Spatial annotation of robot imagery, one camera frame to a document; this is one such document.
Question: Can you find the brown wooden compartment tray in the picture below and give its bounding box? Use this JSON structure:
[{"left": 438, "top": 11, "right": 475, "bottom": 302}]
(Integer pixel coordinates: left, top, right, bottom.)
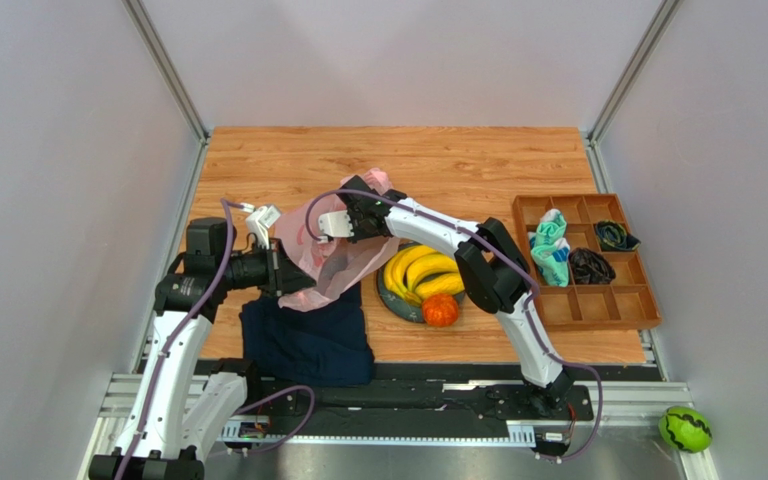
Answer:
[{"left": 512, "top": 194, "right": 662, "bottom": 331}]

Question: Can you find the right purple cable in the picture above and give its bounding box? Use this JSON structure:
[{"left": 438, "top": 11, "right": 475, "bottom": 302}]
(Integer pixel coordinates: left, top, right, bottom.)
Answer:
[{"left": 304, "top": 188, "right": 605, "bottom": 463}]

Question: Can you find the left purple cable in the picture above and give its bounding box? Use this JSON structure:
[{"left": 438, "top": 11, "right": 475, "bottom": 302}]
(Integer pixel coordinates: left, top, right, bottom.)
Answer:
[{"left": 110, "top": 198, "right": 317, "bottom": 480}]

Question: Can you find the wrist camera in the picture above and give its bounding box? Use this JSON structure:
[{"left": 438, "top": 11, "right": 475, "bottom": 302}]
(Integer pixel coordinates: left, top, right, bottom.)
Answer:
[
  {"left": 318, "top": 210, "right": 354, "bottom": 242},
  {"left": 245, "top": 204, "right": 282, "bottom": 249}
]

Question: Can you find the teal white sock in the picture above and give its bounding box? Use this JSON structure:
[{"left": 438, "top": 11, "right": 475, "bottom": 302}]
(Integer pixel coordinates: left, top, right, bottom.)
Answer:
[{"left": 527, "top": 208, "right": 571, "bottom": 287}]

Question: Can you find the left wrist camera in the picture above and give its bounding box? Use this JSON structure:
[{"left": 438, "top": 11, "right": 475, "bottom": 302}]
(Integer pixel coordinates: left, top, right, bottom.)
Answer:
[{"left": 245, "top": 204, "right": 282, "bottom": 249}]

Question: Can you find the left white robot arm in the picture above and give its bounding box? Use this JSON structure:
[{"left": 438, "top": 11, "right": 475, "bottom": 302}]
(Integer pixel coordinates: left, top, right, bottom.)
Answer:
[{"left": 88, "top": 208, "right": 315, "bottom": 479}]

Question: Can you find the dark green rolled sock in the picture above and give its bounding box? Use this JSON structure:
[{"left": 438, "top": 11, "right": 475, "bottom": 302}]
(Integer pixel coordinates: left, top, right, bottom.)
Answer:
[{"left": 594, "top": 220, "right": 641, "bottom": 252}]

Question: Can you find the purple cable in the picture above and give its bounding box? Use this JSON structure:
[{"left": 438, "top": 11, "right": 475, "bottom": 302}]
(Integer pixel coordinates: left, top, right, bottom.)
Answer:
[
  {"left": 110, "top": 198, "right": 317, "bottom": 480},
  {"left": 304, "top": 188, "right": 605, "bottom": 463}
]

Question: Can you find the dark blue-grey ceramic plate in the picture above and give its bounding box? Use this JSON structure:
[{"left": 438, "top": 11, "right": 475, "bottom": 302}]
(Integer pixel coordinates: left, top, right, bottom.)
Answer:
[{"left": 375, "top": 240, "right": 468, "bottom": 325}]

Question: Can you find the pink plastic bag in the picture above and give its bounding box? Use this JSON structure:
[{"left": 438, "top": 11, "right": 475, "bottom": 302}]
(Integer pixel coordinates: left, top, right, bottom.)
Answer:
[{"left": 274, "top": 202, "right": 400, "bottom": 312}]

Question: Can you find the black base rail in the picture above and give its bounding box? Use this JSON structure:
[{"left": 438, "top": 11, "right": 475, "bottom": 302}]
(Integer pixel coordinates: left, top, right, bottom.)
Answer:
[{"left": 225, "top": 363, "right": 598, "bottom": 444}]

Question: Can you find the navy blue cloth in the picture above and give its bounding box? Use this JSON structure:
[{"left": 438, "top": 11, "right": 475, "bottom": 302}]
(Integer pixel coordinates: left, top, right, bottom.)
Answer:
[{"left": 239, "top": 285, "right": 375, "bottom": 387}]

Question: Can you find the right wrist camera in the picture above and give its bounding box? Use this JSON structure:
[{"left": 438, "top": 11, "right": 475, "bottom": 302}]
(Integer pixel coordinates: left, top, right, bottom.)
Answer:
[{"left": 318, "top": 210, "right": 354, "bottom": 242}]

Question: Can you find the black rolled sock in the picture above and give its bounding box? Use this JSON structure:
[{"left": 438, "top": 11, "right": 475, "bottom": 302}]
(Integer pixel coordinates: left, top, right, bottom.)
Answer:
[{"left": 568, "top": 248, "right": 616, "bottom": 285}]

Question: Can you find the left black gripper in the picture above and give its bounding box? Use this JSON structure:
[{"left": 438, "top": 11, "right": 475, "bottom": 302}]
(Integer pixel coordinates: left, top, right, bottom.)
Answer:
[{"left": 216, "top": 238, "right": 315, "bottom": 299}]

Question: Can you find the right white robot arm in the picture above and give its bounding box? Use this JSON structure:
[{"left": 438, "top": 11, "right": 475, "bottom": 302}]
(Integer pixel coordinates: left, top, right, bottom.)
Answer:
[{"left": 337, "top": 176, "right": 573, "bottom": 409}]

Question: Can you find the green fake watermelon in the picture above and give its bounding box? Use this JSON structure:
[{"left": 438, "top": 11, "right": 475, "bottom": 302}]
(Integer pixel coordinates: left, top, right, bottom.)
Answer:
[{"left": 658, "top": 406, "right": 713, "bottom": 453}]

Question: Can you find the yellow fake starfruit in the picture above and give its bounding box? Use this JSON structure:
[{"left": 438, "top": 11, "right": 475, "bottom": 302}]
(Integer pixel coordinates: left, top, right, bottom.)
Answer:
[{"left": 414, "top": 272, "right": 465, "bottom": 300}]

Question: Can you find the orange fake fruit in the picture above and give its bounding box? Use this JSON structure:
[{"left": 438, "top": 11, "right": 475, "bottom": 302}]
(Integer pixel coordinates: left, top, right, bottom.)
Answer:
[{"left": 421, "top": 294, "right": 460, "bottom": 328}]

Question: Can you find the yellow banana bunch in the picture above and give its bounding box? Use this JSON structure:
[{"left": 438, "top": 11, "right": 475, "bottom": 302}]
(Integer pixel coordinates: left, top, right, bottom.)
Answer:
[{"left": 382, "top": 245, "right": 460, "bottom": 307}]

